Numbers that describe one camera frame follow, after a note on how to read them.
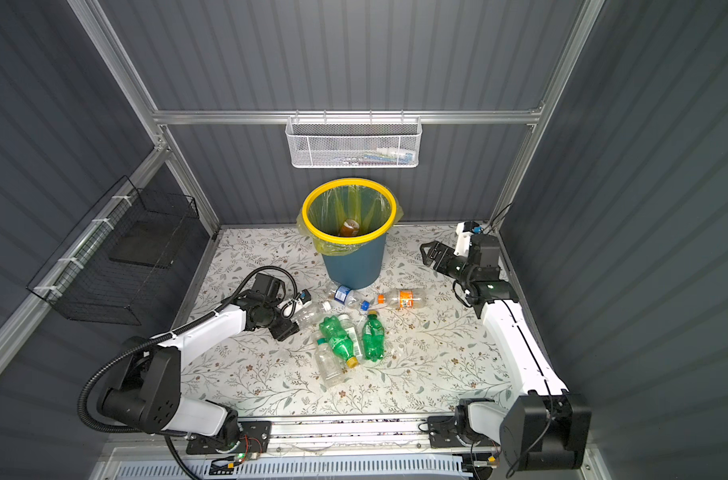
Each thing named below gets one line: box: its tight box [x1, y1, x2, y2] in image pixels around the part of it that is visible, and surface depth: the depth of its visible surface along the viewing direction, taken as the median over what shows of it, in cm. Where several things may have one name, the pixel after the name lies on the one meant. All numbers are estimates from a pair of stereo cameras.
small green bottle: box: [362, 310, 385, 362], surface depth 90 cm
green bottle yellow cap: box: [319, 315, 359, 368], surface depth 82 cm
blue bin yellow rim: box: [302, 177, 397, 291], surface depth 96 cm
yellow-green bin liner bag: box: [296, 185, 404, 256], surface depth 96 cm
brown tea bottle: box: [340, 219, 360, 237], surface depth 104 cm
